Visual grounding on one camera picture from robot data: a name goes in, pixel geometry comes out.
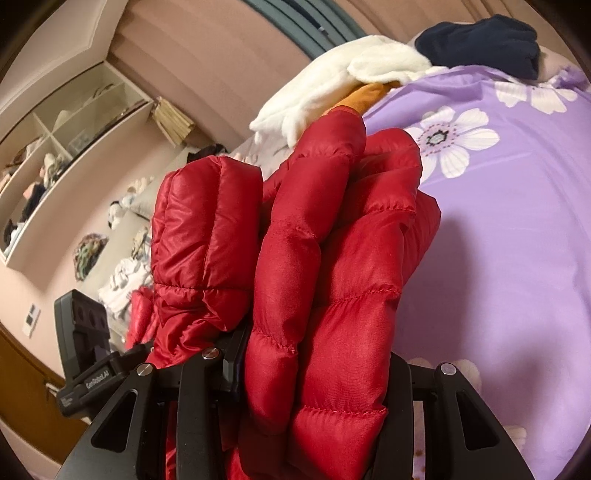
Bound grey window frame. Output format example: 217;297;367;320
242;0;369;60

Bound white shelf cabinet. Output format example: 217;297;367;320
0;59;155;273

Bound navy fleece garment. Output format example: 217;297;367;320
414;14;542;82

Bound white fleece garment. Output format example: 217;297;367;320
249;35;431;145

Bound red puffer jacket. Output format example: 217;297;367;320
124;106;443;480

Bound brown wooden door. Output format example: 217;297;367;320
0;320;90;464

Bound white clothes pile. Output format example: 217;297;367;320
98;256;154;321

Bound floral round bag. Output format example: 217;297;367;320
73;232;110;283

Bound purple floral bed sheet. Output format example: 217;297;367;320
228;64;591;480

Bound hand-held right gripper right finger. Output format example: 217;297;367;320
365;353;536;480

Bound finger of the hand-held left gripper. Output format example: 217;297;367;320
113;340;157;371

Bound dark garment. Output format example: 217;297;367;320
187;144;228;163

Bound orange garment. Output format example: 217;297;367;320
329;82;402;116

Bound plush toys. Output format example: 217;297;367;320
107;175;155;229

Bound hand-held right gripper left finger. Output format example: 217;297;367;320
58;325;252;480

